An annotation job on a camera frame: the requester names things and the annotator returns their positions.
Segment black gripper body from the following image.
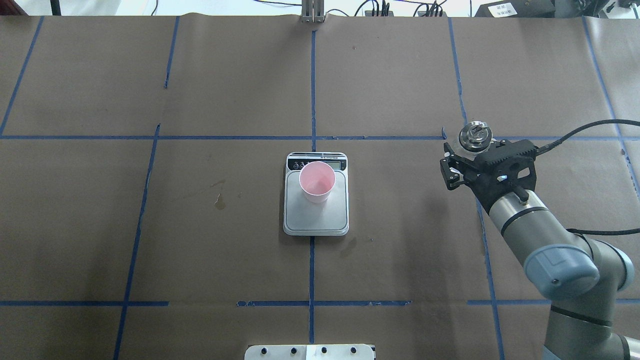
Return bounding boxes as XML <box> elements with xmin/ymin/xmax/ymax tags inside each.
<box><xmin>462</xmin><ymin>139</ymin><xmax>538</xmax><ymax>202</ymax></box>

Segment glass sauce bottle steel spout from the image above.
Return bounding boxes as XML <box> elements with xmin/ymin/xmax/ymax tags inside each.
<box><xmin>450</xmin><ymin>121</ymin><xmax>494</xmax><ymax>160</ymax></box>

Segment pink plastic cup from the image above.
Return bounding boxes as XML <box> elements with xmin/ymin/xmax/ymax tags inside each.
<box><xmin>299</xmin><ymin>161</ymin><xmax>336</xmax><ymax>204</ymax></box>

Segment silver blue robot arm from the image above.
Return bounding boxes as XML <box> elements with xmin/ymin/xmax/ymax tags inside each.
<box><xmin>439</xmin><ymin>139</ymin><xmax>639</xmax><ymax>360</ymax></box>

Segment silver digital kitchen scale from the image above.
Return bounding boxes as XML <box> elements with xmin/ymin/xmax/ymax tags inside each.
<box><xmin>283</xmin><ymin>152</ymin><xmax>350</xmax><ymax>237</ymax></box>

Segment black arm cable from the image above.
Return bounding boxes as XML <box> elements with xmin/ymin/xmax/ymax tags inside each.
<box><xmin>535</xmin><ymin>119</ymin><xmax>640</xmax><ymax>237</ymax></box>

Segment aluminium frame post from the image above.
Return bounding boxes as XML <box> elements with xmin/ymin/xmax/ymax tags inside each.
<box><xmin>301</xmin><ymin>0</ymin><xmax>326</xmax><ymax>24</ymax></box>

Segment white metal base plate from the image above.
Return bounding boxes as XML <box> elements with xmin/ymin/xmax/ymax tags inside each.
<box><xmin>244</xmin><ymin>343</ymin><xmax>377</xmax><ymax>360</ymax></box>

